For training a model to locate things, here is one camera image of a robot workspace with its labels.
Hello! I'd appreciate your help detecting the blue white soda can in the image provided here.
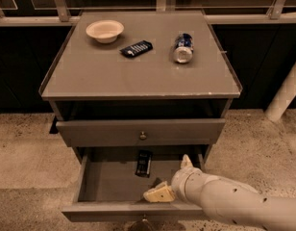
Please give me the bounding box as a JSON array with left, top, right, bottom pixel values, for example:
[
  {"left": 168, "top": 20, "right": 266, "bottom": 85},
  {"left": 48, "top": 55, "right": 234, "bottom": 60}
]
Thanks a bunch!
[{"left": 173, "top": 33, "right": 194, "bottom": 64}]

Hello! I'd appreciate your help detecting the open grey middle drawer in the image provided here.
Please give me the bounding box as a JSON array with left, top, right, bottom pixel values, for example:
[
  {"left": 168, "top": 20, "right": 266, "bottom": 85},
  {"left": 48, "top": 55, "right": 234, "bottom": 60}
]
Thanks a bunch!
[{"left": 62, "top": 145, "right": 207, "bottom": 222}]

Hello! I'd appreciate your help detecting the brass upper drawer knob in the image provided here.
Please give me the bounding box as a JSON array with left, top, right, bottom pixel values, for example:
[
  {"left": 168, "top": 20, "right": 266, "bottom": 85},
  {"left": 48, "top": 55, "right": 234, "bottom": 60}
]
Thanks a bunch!
[{"left": 139, "top": 131, "right": 147, "bottom": 141}]

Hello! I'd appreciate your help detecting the metal railing frame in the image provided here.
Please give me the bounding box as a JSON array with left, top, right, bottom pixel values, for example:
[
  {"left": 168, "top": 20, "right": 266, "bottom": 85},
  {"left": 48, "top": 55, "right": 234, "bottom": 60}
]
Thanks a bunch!
[{"left": 0, "top": 0, "right": 296, "bottom": 27}]

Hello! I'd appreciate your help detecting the white paper bowl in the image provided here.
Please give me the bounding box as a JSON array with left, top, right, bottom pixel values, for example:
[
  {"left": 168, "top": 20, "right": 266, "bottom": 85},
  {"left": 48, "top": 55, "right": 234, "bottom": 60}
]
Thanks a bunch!
[{"left": 86, "top": 20, "right": 124, "bottom": 43}]

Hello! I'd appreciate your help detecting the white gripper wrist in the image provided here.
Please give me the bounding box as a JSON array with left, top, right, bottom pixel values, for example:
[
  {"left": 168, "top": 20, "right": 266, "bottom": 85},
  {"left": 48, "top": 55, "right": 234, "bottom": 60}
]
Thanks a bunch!
[{"left": 143, "top": 154, "right": 206, "bottom": 205}]

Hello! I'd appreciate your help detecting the blue snack bar wrapper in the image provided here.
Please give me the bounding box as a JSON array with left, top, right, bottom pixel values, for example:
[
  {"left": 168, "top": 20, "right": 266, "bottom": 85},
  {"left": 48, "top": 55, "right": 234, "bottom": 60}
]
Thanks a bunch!
[{"left": 120, "top": 40, "right": 153, "bottom": 58}]

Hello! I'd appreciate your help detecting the black rxbar chocolate bar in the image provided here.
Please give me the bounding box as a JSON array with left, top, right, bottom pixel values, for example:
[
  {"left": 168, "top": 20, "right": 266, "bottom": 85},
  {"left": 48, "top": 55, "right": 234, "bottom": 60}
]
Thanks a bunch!
[{"left": 136, "top": 150, "right": 153, "bottom": 178}]

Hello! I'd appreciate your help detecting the closed grey upper drawer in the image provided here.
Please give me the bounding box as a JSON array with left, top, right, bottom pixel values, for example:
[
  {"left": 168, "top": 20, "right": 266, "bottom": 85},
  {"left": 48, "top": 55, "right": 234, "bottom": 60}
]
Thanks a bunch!
[{"left": 57, "top": 118, "right": 225, "bottom": 147}]

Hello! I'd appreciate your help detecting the white diagonal post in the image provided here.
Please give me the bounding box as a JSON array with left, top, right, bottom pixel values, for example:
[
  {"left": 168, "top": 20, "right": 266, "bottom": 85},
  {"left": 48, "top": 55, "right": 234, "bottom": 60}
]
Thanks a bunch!
[{"left": 265, "top": 62, "right": 296, "bottom": 121}]

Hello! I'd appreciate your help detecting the grey drawer cabinet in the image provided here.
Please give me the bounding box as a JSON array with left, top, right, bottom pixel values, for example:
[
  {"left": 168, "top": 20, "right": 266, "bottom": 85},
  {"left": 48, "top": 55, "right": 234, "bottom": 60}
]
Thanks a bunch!
[{"left": 38, "top": 10, "right": 243, "bottom": 223}]

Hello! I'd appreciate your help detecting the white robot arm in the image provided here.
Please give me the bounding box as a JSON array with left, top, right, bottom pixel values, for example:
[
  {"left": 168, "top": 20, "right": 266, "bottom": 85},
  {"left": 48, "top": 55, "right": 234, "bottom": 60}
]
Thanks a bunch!
[{"left": 143, "top": 156, "right": 296, "bottom": 231}]

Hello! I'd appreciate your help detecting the brass middle drawer knob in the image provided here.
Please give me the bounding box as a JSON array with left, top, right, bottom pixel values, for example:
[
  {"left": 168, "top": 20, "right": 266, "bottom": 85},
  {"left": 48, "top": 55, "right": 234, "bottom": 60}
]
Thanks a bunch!
[{"left": 129, "top": 218, "right": 155, "bottom": 231}]

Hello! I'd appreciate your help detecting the brass drawer knob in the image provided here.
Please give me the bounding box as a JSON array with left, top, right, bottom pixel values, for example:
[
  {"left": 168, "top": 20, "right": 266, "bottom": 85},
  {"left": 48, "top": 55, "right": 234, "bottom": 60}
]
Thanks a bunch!
[
  {"left": 139, "top": 131, "right": 147, "bottom": 141},
  {"left": 129, "top": 218, "right": 155, "bottom": 231}
]

